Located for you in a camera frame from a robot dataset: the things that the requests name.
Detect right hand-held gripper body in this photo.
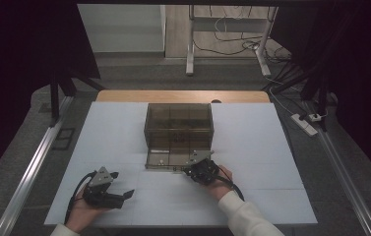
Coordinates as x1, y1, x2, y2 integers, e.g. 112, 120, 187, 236
185, 149, 220, 186

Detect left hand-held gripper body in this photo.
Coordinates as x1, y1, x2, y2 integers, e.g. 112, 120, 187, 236
82, 166, 125, 209

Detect smoky acrylic drawer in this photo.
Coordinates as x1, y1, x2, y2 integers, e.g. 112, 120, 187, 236
144, 147, 215, 173

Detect smoky acrylic drawer box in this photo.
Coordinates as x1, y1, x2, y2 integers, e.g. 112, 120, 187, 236
143, 102, 215, 153

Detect person's right hand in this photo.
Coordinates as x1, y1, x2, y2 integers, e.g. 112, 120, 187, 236
204, 163, 235, 203

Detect person's left hand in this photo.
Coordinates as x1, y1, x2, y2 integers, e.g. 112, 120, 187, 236
64, 186, 110, 234

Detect white table cover board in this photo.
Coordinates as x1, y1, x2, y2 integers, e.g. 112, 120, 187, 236
43, 101, 319, 228

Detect black floor plate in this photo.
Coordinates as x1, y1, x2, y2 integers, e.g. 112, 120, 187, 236
52, 127, 76, 151

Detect wooden table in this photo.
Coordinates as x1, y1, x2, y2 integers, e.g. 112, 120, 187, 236
94, 89, 272, 104

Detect black metal stand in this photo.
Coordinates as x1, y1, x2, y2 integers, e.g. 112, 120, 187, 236
49, 70, 107, 127
261, 65, 330, 132

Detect white power strip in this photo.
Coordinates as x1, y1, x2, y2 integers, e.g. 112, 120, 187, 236
290, 112, 319, 138

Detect white plug adapter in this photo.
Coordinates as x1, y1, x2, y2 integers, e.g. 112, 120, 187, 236
308, 112, 324, 123

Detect white cabinet panel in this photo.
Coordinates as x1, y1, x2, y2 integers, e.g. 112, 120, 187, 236
77, 3, 167, 53

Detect black curtain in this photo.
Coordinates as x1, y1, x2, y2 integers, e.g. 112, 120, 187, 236
0, 0, 101, 191
270, 0, 371, 191

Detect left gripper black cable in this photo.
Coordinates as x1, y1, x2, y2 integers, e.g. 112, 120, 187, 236
64, 170, 97, 225

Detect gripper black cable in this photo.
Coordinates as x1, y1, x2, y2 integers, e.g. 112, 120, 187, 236
64, 170, 97, 225
214, 166, 246, 202

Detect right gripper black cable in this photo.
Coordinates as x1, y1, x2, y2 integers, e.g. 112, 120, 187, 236
214, 166, 246, 202

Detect aluminium floor rail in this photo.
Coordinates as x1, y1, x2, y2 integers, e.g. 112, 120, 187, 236
304, 101, 371, 236
0, 94, 76, 236

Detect white floor cable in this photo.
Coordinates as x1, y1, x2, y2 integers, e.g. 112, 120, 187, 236
268, 87, 295, 116

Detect black floor cables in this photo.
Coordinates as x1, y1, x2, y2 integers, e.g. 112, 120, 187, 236
192, 4, 292, 65

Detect white desk frame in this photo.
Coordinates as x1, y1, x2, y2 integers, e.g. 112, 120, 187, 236
185, 4, 279, 78

